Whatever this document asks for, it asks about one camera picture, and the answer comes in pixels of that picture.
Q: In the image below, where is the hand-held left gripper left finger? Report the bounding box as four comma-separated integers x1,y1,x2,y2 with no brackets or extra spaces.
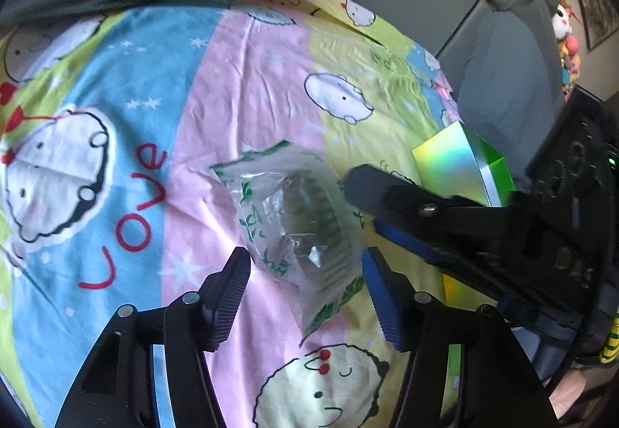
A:
54,247,252,428

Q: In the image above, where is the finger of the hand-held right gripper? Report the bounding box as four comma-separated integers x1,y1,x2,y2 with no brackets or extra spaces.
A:
374,219,513,298
344,164,513,240

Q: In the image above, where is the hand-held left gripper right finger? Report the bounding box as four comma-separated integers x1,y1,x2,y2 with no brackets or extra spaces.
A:
360,247,557,428

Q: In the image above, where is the green iridescent cardboard box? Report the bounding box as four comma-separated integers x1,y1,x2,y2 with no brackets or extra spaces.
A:
411,121,516,378

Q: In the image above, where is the clear leaf print plastic bag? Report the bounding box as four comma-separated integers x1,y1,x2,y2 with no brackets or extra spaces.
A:
210,140,368,346

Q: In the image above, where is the blue grey cushion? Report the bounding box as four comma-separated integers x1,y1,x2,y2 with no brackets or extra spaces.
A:
455,14,569,187

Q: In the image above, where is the pile of colourful plush toys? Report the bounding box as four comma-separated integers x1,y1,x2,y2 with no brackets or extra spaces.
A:
556,34,583,92

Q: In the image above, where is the white plush toy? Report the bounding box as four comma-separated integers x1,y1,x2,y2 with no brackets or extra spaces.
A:
551,2,578,39

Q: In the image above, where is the cartoon printed blanket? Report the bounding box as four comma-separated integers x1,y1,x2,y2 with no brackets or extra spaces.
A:
0,0,600,428

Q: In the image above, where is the yellow green braided cable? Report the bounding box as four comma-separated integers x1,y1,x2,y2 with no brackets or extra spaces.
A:
597,307,619,363

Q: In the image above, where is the framed wall picture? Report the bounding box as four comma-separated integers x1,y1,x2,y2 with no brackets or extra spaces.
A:
571,0,619,51

